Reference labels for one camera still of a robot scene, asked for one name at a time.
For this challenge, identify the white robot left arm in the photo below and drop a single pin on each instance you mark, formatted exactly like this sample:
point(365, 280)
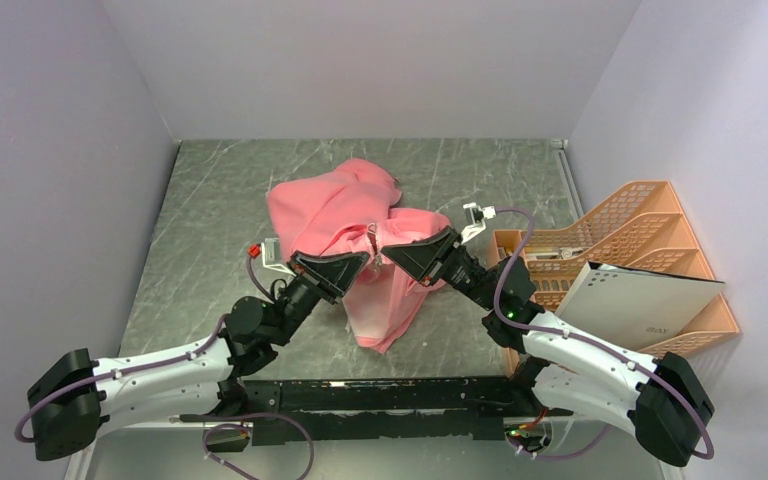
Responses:
point(79, 398)

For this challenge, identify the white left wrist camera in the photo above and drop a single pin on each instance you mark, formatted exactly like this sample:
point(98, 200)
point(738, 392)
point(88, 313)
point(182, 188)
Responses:
point(269, 252)

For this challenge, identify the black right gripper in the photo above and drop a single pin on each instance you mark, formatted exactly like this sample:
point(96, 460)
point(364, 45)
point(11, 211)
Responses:
point(425, 258)

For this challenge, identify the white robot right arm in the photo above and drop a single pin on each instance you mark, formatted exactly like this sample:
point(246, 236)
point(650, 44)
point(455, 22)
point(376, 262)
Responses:
point(658, 401)

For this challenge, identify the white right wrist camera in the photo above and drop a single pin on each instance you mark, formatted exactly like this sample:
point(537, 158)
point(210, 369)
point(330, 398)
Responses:
point(476, 217)

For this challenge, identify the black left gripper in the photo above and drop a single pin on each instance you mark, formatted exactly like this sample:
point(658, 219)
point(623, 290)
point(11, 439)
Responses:
point(327, 276)

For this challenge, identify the pink zip-up jacket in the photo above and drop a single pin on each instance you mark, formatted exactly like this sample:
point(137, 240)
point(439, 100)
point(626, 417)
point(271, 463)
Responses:
point(355, 208)

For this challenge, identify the white folder in organizer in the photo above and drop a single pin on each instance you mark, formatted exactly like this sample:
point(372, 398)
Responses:
point(634, 308)

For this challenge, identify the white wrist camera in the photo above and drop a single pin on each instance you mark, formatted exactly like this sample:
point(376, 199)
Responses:
point(476, 217)
point(269, 252)

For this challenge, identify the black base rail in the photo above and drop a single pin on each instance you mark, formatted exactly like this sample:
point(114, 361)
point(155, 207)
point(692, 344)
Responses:
point(484, 408)

